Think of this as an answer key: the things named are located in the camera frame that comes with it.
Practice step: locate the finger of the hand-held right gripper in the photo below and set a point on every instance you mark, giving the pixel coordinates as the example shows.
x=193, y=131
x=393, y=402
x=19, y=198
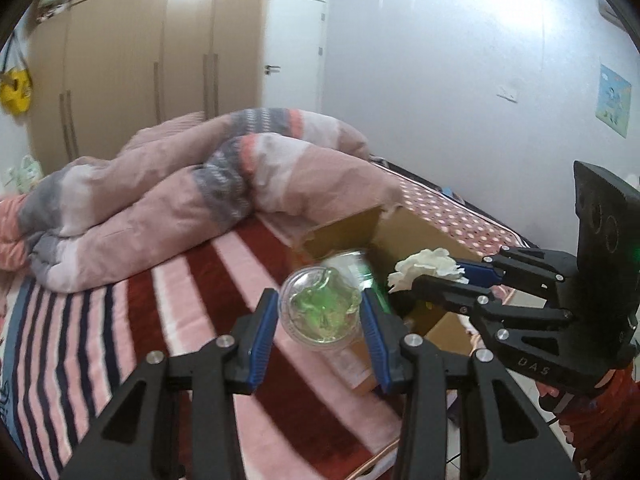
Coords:
x=450, y=292
x=480, y=271

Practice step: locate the white air conditioner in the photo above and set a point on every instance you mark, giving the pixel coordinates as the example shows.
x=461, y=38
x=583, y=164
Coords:
x=614, y=12

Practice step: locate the polka dot bed sheet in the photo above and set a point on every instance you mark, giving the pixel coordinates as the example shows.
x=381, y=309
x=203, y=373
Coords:
x=465, y=220

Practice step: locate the light green bag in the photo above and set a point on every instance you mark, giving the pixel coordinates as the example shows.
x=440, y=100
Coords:
x=22, y=172

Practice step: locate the yellow ukulele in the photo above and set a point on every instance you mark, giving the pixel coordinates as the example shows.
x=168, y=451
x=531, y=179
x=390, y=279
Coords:
x=15, y=90

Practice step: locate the white wall switch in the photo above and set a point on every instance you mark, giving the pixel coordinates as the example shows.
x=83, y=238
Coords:
x=508, y=93

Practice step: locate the white tissue flower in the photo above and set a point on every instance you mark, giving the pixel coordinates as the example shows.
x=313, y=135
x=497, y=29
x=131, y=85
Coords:
x=425, y=265

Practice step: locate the red patterned clothing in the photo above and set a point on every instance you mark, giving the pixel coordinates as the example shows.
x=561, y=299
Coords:
x=600, y=425

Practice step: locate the clear bag with green toy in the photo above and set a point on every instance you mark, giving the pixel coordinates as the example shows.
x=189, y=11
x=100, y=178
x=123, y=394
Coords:
x=320, y=305

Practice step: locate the striped fleece blanket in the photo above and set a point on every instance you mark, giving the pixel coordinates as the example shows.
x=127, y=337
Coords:
x=175, y=335

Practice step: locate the wooden wardrobe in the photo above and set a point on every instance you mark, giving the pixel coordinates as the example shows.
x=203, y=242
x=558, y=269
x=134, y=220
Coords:
x=150, y=60

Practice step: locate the brown cardboard box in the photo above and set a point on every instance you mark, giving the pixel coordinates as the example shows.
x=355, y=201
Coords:
x=430, y=240

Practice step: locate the white door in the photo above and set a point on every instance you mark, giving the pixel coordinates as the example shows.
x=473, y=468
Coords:
x=295, y=50

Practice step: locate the pink grey striped duvet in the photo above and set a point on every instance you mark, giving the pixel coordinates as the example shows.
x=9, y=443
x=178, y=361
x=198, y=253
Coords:
x=175, y=195

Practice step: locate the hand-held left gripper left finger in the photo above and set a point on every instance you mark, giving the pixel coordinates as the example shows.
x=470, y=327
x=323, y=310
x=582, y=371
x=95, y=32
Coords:
x=262, y=340

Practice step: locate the blue cartoon wall poster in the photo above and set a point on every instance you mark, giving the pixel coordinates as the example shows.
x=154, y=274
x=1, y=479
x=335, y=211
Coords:
x=613, y=100

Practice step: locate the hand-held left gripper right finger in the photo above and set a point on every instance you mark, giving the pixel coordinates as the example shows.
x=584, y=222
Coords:
x=375, y=342

